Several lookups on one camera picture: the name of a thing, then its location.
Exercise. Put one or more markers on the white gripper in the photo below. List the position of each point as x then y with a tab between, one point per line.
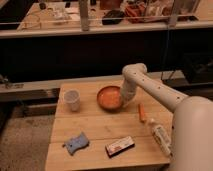
127	92

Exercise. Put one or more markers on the orange ceramic bowl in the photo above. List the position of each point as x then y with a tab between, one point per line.
108	98

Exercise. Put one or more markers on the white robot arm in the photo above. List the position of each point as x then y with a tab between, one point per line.
192	124

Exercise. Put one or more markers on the orange carrot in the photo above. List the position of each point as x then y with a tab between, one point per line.
142	114

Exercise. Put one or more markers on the white plastic bottle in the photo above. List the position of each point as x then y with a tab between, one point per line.
161	136

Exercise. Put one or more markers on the white plastic cup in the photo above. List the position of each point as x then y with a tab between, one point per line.
72	99

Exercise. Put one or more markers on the black bag on shelf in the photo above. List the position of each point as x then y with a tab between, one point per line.
112	17

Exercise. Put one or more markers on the red item on shelf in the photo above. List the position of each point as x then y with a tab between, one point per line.
134	13

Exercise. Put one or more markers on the grey metal post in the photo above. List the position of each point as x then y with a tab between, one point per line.
84	17

